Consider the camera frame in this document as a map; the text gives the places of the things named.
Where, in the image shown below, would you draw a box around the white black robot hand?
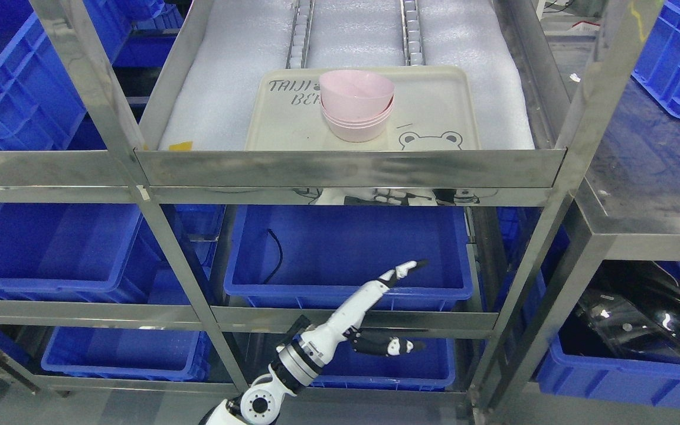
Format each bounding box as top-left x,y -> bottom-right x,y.
300,259 -> 429,371

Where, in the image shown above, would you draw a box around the pink plastic bowl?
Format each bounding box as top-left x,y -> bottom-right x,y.
319,69 -> 395,122

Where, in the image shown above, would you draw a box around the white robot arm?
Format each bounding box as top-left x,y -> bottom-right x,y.
199,339 -> 326,424

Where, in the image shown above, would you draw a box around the blue crate under shelf centre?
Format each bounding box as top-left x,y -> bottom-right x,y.
224,205 -> 474,312

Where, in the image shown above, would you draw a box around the blue crate under shelf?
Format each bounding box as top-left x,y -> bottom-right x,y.
0,204 -> 187,305
224,205 -> 474,312

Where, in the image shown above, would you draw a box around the steel shelf rack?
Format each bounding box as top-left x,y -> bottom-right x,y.
0,1 -> 663,423

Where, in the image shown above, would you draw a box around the blue crate under shelf left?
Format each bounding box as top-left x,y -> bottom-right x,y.
0,204 -> 187,305

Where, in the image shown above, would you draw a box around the blue crate bottom centre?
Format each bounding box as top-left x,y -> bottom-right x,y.
310,339 -> 456,392

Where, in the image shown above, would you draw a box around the blue crate bottom left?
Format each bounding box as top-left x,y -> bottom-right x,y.
41,326 -> 211,382

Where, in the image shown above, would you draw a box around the stacked pink bowls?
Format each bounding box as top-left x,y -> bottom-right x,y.
319,96 -> 395,143

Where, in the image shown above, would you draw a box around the cream bear tray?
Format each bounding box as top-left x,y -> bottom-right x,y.
245,66 -> 482,151

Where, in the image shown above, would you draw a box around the white foam sheet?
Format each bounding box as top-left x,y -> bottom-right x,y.
159,1 -> 534,150

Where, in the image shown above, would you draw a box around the black helmet in crate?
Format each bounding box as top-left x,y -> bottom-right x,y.
567,259 -> 680,365

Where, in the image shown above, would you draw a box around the blue crate floor right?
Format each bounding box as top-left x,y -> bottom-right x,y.
536,260 -> 680,411

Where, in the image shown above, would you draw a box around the blue crate top left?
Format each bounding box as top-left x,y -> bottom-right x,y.
0,1 -> 86,151

